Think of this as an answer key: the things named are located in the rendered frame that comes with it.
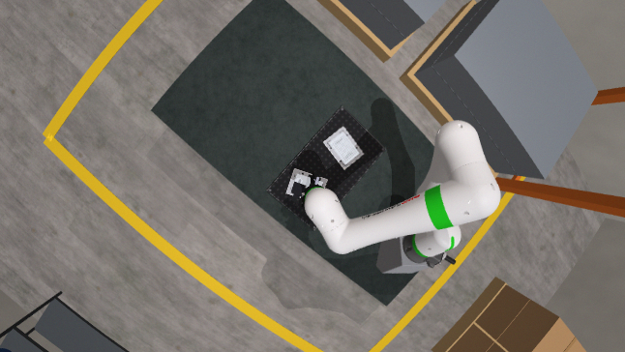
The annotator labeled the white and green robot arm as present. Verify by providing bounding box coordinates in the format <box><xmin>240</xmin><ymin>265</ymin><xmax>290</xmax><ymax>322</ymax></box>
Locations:
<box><xmin>291</xmin><ymin>120</ymin><xmax>500</xmax><ymax>268</ymax></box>

